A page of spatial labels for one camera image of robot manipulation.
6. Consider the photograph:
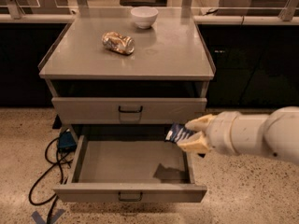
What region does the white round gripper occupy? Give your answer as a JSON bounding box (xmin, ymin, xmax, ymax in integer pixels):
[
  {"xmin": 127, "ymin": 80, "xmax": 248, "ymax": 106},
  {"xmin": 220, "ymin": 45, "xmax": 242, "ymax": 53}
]
[{"xmin": 178, "ymin": 111, "xmax": 240, "ymax": 155}]

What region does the blue rxbar blueberry wrapper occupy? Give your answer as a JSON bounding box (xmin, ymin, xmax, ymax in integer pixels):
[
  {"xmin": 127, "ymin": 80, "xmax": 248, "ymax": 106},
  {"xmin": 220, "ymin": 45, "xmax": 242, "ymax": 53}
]
[{"xmin": 164, "ymin": 123, "xmax": 194, "ymax": 144}]

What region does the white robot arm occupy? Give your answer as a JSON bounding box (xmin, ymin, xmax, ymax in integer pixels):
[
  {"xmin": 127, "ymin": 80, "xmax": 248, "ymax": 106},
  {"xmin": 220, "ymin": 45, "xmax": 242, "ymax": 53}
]
[{"xmin": 178, "ymin": 106, "xmax": 299, "ymax": 165}]

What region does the open grey lower drawer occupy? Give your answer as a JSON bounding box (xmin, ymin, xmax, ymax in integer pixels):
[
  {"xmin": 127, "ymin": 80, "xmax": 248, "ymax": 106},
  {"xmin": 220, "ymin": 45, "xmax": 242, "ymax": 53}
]
[{"xmin": 54, "ymin": 135, "xmax": 207, "ymax": 203}]

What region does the grey drawer cabinet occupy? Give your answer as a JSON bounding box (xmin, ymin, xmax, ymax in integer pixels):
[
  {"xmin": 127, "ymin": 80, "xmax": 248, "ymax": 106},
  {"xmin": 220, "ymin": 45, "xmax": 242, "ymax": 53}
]
[{"xmin": 36, "ymin": 7, "xmax": 217, "ymax": 185}]

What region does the closed grey upper drawer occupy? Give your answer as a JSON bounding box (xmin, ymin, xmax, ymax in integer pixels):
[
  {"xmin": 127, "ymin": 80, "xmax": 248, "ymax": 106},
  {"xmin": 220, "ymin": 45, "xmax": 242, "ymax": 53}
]
[{"xmin": 52, "ymin": 97, "xmax": 206, "ymax": 124}]

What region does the crushed metallic soda can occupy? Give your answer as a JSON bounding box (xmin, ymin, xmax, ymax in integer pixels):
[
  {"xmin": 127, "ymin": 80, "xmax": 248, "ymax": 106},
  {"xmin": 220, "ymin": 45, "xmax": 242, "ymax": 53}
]
[{"xmin": 102, "ymin": 32, "xmax": 135, "ymax": 55}]

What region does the white ceramic bowl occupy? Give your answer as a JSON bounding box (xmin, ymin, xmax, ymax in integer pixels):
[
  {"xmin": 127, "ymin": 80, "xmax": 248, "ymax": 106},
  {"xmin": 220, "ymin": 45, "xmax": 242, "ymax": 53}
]
[{"xmin": 131, "ymin": 7, "xmax": 159, "ymax": 29}]

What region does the glass railing barrier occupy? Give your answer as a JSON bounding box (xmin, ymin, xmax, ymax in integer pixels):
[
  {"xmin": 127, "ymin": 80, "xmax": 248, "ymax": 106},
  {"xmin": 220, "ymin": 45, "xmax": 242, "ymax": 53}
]
[{"xmin": 0, "ymin": 0, "xmax": 299, "ymax": 26}]

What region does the blue power adapter box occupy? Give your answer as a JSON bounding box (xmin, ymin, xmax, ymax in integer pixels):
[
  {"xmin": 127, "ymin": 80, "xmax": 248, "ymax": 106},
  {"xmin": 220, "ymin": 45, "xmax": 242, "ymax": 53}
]
[{"xmin": 57, "ymin": 131, "xmax": 77, "ymax": 153}]

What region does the blue tape floor marker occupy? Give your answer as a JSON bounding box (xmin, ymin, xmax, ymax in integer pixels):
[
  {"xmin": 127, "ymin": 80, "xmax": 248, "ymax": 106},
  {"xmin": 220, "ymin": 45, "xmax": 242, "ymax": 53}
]
[{"xmin": 31, "ymin": 208, "xmax": 66, "ymax": 224}]

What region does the black floor cable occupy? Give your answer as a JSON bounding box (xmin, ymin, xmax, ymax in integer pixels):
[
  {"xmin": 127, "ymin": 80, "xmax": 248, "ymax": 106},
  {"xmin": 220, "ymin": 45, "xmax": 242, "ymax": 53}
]
[{"xmin": 27, "ymin": 136, "xmax": 74, "ymax": 224}]

